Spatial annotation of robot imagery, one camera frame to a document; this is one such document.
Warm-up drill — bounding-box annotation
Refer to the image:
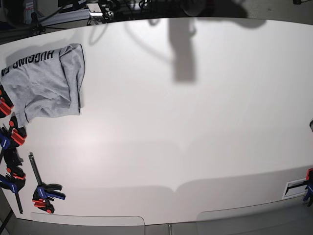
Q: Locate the grey T-shirt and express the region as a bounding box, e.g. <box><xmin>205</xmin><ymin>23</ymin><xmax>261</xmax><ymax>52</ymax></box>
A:
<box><xmin>0</xmin><ymin>44</ymin><xmax>85</xmax><ymax>127</ymax></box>

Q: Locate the red black clamp middle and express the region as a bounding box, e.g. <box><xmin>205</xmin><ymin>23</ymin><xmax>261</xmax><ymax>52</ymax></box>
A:
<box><xmin>9</xmin><ymin>116</ymin><xmax>27</xmax><ymax>146</ymax></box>

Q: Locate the red black clamp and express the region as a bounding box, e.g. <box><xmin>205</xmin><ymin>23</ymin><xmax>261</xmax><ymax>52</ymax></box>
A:
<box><xmin>0</xmin><ymin>85</ymin><xmax>14</xmax><ymax>118</ymax></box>
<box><xmin>9</xmin><ymin>116</ymin><xmax>27</xmax><ymax>146</ymax></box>

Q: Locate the blue black bar clamp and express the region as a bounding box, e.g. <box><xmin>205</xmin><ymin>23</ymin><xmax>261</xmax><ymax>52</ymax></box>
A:
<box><xmin>28</xmin><ymin>152</ymin><xmax>66</xmax><ymax>214</ymax></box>

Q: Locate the red black clamp upper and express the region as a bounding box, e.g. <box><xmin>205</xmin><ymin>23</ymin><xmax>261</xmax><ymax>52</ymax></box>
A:
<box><xmin>0</xmin><ymin>85</ymin><xmax>14</xmax><ymax>118</ymax></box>

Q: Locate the blue clamp lower left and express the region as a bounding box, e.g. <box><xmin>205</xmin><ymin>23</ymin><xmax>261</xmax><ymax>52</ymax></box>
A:
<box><xmin>0</xmin><ymin>148</ymin><xmax>26</xmax><ymax>196</ymax></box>

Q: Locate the blue clamp at left edge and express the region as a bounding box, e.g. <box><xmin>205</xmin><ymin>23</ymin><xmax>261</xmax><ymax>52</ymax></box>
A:
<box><xmin>0</xmin><ymin>127</ymin><xmax>23</xmax><ymax>214</ymax></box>

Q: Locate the blue clamp at edge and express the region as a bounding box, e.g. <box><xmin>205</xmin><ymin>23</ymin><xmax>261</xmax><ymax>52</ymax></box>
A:
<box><xmin>0</xmin><ymin>127</ymin><xmax>23</xmax><ymax>214</ymax></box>
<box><xmin>303</xmin><ymin>168</ymin><xmax>313</xmax><ymax>207</ymax></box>

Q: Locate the blue clamp at right edge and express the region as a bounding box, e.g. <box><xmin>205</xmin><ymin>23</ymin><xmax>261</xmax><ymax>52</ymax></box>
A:
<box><xmin>303</xmin><ymin>168</ymin><xmax>313</xmax><ymax>207</ymax></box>

